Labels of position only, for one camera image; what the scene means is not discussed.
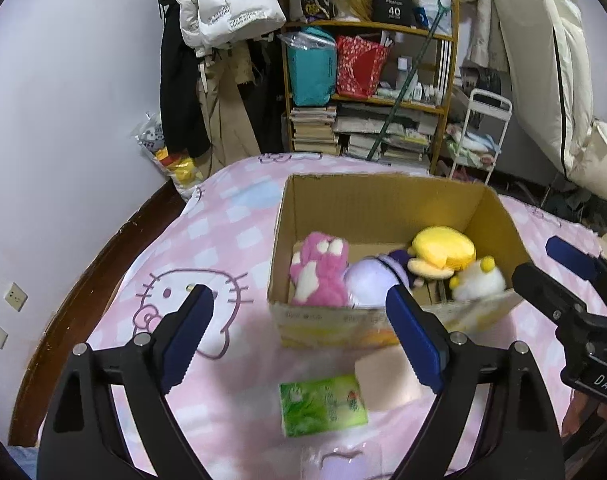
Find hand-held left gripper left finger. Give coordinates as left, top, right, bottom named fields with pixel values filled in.
left=36, top=284, right=215, bottom=480

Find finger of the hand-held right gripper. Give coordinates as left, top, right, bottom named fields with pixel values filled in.
left=545, top=235, right=607, bottom=306
left=512, top=261, right=589, bottom=326

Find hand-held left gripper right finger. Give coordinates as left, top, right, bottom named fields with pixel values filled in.
left=385, top=284, right=567, bottom=480

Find white fluffy plush toy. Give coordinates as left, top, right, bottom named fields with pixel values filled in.
left=449, top=256, right=507, bottom=302

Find lavender plush ball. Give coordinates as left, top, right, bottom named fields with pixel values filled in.
left=343, top=256, right=399, bottom=308

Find dark purple plush toy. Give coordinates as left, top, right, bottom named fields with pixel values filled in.
left=383, top=249, right=434, bottom=291

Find yellow plush keychain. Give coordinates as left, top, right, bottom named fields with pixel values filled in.
left=408, top=226, right=477, bottom=278

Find pink plush glove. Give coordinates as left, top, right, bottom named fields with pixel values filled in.
left=290, top=231, right=351, bottom=307

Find green tissue pack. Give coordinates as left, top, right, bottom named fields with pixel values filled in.
left=280, top=375, right=370, bottom=438

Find cardboard box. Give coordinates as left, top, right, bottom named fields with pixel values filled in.
left=267, top=172, right=537, bottom=350

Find person's right forearm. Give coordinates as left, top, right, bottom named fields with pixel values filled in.
left=566, top=387, right=604, bottom=441

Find pink cat print bedsheet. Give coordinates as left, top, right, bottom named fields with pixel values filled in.
left=38, top=152, right=607, bottom=480

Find lavender item in clear wrap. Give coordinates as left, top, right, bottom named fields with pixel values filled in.
left=303, top=442, right=384, bottom=480

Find folded cloths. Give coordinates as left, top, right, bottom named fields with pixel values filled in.
left=448, top=125, right=501, bottom=168

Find white trolley cart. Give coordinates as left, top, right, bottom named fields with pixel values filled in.
left=446, top=88, right=513, bottom=183

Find stack of colourful books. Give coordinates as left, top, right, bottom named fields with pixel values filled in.
left=346, top=130, right=431, bottom=163

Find black bag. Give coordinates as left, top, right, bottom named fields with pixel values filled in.
left=458, top=66, right=501, bottom=106

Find plastic bag of snacks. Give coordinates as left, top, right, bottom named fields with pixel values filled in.
left=136, top=112, right=207, bottom=201

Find stack of papers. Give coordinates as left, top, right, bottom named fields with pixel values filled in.
left=333, top=102, right=437, bottom=136

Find row of cosmetic bottles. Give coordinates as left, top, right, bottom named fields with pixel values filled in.
left=378, top=57, right=444, bottom=106

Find stack of old books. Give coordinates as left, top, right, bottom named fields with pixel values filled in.
left=290, top=105, right=338, bottom=153

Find beige coat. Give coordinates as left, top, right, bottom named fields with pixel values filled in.
left=201, top=42, right=264, bottom=166

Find wooden shelf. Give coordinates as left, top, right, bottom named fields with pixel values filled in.
left=281, top=0, right=459, bottom=176

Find green pole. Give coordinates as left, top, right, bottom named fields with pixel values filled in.
left=366, top=2, right=449, bottom=161

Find black coat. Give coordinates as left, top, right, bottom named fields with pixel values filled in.
left=158, top=0, right=212, bottom=158

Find red patterned bag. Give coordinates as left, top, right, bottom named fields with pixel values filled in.
left=335, top=35, right=391, bottom=100

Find teal bag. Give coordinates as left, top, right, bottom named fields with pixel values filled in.
left=286, top=30, right=338, bottom=107

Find black box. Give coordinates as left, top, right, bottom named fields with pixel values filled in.
left=372, top=0, right=417, bottom=28

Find white puffer jacket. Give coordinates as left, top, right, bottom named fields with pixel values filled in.
left=174, top=0, right=287, bottom=58

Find brown wooden bed frame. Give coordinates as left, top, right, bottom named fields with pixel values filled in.
left=8, top=180, right=189, bottom=448

